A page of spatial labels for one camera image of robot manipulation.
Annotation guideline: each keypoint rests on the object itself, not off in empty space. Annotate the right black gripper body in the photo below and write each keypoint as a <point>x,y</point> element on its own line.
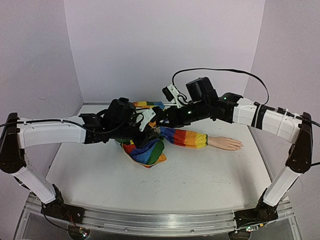
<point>161,117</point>

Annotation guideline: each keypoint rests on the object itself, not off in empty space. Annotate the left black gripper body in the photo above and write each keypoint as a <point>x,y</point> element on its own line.
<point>124,133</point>

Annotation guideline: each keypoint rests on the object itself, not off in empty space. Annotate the small nail polish bottle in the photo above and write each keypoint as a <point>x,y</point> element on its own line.
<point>156,130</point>

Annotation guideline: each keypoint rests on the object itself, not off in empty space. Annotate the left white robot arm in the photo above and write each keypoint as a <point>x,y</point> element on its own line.
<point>122,120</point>

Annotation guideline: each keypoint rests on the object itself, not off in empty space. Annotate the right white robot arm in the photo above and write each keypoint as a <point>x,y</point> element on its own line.
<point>233,108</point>

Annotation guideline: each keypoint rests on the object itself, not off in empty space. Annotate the rainbow striped cloth garment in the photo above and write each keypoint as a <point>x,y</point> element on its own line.
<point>152,152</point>

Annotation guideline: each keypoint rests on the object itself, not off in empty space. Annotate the mannequin hand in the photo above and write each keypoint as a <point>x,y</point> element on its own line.
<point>224,143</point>

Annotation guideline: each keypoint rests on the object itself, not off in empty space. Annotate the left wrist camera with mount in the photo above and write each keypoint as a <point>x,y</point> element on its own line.
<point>144,116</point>

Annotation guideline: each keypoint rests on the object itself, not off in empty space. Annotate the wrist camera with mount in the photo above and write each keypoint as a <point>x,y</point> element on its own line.
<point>174,96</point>
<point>144,116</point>

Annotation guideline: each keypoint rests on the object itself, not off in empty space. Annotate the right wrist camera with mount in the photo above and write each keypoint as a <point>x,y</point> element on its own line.
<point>174,96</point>

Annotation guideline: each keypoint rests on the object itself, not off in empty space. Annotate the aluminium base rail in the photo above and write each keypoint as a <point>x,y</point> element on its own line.
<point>159,224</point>

